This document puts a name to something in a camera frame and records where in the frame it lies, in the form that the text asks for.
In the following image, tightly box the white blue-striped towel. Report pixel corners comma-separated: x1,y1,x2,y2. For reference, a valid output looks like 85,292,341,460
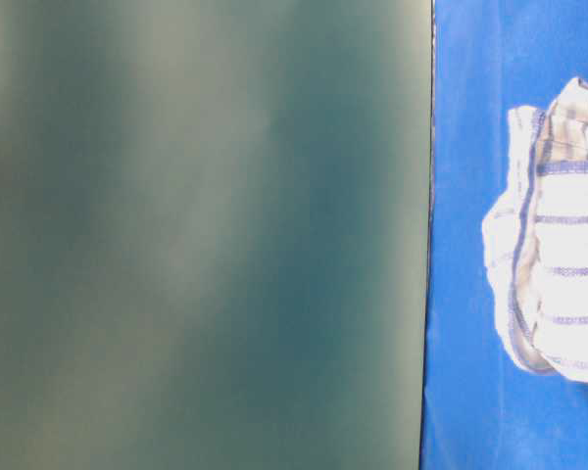
481,77,588,384

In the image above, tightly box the blue table cloth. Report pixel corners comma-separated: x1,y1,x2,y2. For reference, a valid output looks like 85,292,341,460
420,1,588,469

